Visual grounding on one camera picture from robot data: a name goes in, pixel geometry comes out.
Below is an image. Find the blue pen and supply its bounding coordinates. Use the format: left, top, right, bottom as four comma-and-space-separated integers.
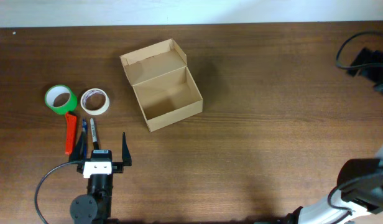
81, 119, 88, 159

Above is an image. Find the white masking tape roll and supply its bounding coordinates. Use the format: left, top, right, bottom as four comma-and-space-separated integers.
80, 88, 110, 116

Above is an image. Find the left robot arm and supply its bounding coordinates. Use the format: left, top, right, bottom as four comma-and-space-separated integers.
69, 134, 132, 224

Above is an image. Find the black camera cable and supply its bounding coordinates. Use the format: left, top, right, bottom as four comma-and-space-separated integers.
34, 161, 86, 224
335, 30, 383, 70

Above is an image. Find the green tape roll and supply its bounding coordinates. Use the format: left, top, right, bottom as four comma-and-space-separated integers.
44, 85, 78, 115

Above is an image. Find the red utility knife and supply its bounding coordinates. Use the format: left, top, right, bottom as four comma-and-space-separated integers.
65, 111, 77, 156

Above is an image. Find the black marker pen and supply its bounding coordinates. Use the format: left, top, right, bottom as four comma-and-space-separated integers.
90, 118, 99, 150

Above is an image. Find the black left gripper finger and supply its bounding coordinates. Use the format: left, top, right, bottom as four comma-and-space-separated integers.
122, 132, 132, 166
68, 132, 85, 162

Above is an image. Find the black left camera cable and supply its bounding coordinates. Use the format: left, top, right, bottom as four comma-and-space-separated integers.
34, 161, 86, 224

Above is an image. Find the black right camera cable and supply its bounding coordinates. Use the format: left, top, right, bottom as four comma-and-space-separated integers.
335, 30, 383, 70

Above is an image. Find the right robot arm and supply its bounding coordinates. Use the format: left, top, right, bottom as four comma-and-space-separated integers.
267, 48, 383, 223

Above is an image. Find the brown cardboard box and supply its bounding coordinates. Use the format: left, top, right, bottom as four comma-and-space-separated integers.
120, 39, 203, 132

